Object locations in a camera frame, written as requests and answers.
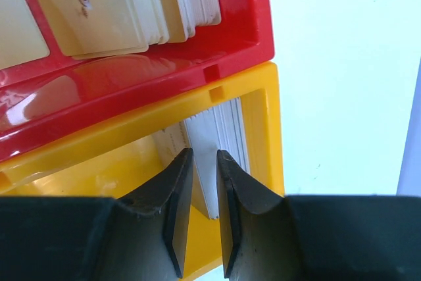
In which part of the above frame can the orange plastic bin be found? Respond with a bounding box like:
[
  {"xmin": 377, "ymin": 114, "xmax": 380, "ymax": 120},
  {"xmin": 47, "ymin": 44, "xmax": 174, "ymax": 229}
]
[{"xmin": 1, "ymin": 63, "xmax": 284, "ymax": 280}]

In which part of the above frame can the red plastic bin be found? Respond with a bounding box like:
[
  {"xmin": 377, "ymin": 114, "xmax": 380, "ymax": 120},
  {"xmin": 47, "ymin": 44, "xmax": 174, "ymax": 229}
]
[{"xmin": 1, "ymin": 0, "xmax": 274, "ymax": 161}]

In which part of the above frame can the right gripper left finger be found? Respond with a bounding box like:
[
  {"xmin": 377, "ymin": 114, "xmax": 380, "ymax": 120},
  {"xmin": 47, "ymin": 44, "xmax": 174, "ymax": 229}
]
[{"xmin": 1, "ymin": 148, "xmax": 193, "ymax": 280}]

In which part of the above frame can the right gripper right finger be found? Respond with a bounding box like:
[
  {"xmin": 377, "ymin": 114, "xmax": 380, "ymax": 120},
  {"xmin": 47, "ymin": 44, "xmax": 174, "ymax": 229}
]
[{"xmin": 216, "ymin": 150, "xmax": 420, "ymax": 280}]

